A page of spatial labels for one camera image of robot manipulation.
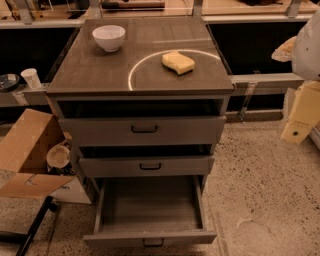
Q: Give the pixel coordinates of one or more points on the dark round dish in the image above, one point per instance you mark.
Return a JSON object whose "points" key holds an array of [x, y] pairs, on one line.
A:
{"points": [[9, 82]]}

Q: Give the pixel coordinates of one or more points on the yellow sponge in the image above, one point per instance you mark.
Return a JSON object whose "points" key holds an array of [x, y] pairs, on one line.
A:
{"points": [[178, 62]]}

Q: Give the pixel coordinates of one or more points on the grey bottom drawer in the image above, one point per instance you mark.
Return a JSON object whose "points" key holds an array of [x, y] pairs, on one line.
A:
{"points": [[150, 212]]}

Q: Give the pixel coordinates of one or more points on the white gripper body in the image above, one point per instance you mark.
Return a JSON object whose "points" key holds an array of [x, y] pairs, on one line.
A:
{"points": [[308, 50]]}

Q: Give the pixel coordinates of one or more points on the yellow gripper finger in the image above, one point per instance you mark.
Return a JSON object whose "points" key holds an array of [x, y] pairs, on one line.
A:
{"points": [[284, 52]]}

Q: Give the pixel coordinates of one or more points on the grey drawer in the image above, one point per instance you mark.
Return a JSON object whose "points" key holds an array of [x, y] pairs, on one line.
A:
{"points": [[150, 212], [143, 131], [146, 166]]}

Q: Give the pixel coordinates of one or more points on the black metal stand leg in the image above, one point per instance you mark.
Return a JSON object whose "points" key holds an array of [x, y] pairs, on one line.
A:
{"points": [[24, 240]]}

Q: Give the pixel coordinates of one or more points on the white paper cup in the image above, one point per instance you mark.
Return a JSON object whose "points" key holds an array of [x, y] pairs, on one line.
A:
{"points": [[31, 77]]}

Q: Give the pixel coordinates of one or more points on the grey middle drawer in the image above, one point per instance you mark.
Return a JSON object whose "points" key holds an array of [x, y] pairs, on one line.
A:
{"points": [[146, 166]]}

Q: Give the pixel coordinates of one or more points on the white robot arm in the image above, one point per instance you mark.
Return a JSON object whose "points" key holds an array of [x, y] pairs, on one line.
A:
{"points": [[303, 51]]}

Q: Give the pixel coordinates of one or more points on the open cardboard box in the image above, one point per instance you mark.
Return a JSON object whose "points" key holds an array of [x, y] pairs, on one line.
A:
{"points": [[23, 153]]}

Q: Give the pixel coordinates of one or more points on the grey drawer cabinet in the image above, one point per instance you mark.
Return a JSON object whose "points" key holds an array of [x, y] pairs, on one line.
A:
{"points": [[132, 82]]}

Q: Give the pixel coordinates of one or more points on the white ceramic bowl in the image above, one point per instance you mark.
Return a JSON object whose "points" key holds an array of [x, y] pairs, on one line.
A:
{"points": [[109, 37]]}

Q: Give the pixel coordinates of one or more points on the grey top drawer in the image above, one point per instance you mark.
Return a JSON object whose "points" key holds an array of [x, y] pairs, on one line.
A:
{"points": [[143, 131]]}

